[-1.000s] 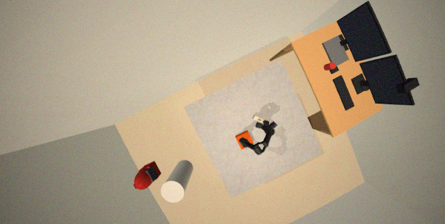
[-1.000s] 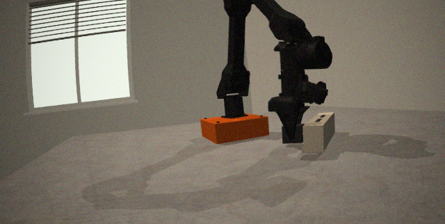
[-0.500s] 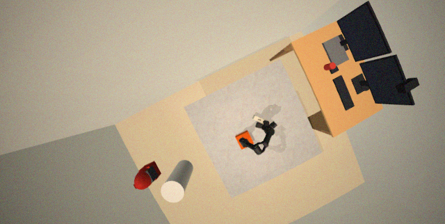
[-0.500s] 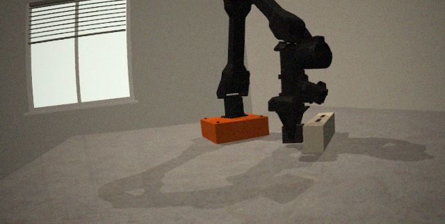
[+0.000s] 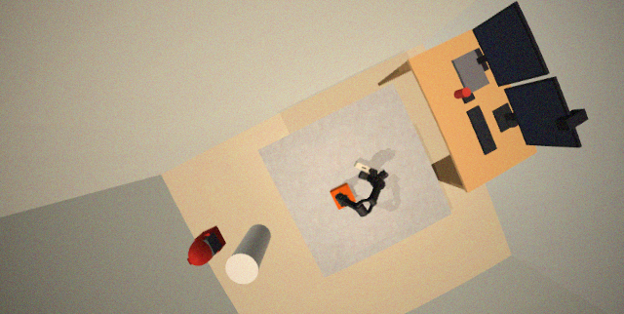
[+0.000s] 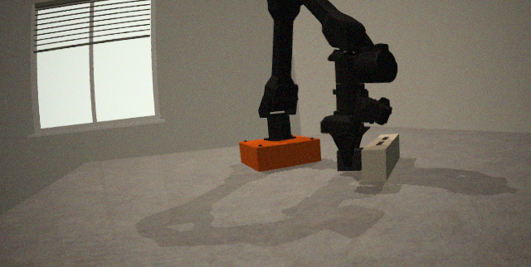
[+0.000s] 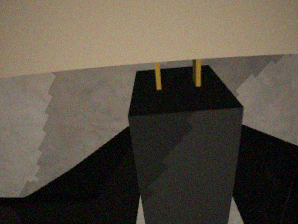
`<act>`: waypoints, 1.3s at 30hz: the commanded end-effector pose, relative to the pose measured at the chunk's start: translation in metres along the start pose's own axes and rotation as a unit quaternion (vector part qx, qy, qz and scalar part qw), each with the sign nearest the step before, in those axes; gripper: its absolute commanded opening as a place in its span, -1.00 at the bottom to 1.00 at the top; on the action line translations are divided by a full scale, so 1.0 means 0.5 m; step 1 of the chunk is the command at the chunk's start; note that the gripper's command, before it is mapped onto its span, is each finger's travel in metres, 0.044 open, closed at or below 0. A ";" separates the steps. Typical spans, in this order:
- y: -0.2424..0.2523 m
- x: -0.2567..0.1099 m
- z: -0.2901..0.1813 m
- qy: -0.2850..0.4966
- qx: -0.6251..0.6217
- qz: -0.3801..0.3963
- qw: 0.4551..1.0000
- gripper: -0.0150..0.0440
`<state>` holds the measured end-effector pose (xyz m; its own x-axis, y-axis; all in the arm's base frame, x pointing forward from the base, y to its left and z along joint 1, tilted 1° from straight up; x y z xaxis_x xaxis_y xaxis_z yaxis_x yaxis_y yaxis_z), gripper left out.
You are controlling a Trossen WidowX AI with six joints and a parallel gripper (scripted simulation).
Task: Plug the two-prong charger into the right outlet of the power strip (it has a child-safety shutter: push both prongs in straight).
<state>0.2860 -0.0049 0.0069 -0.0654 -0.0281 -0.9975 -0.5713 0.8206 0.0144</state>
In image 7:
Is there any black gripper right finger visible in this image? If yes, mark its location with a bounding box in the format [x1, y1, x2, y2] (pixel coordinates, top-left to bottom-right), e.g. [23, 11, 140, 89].
[233, 124, 298, 224]

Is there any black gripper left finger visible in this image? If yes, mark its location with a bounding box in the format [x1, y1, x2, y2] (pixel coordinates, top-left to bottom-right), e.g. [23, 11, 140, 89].
[0, 125, 141, 224]

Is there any black two-prong plug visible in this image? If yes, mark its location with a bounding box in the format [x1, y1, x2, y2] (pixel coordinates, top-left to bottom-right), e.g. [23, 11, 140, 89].
[128, 59, 243, 224]

